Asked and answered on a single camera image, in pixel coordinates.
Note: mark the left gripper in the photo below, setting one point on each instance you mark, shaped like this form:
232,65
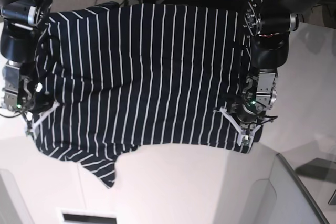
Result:
260,119

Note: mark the navy white striped t-shirt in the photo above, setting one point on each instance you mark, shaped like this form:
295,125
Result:
138,75

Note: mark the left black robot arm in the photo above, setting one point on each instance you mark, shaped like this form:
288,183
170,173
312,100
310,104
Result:
267,26

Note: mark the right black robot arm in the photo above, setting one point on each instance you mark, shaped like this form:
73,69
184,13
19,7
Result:
20,39

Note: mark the white slotted panel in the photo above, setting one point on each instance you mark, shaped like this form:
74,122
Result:
83,216

